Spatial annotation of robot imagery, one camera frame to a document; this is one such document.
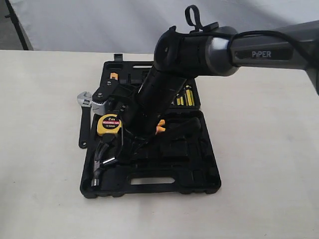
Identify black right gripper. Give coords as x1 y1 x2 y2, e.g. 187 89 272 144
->
111 84 201 162

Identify orange handled pliers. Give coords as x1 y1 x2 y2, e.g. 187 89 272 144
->
156 119 165 134

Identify claw hammer with black grip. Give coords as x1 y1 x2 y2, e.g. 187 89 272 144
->
91 134 117 188

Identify adjustable wrench with black handle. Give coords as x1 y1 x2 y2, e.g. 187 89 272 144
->
77 91 92 149

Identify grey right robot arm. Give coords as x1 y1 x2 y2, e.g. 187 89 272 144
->
115 21 319 162

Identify black plastic tool case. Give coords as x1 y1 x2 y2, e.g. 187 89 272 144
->
79 53 222 199

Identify yellow black screwdriver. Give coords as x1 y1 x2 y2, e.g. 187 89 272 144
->
185 85 195 106
176 91 184 106

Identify yellow tape measure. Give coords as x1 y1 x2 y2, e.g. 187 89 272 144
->
97 114 122 136

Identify orange utility knife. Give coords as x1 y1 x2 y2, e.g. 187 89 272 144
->
110 72 119 80

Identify black stand pole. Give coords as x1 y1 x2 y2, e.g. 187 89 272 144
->
4 0 30 51

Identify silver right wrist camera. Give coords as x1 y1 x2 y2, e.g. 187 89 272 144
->
91 78 119 116

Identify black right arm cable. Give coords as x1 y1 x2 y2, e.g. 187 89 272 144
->
184 4 319 75

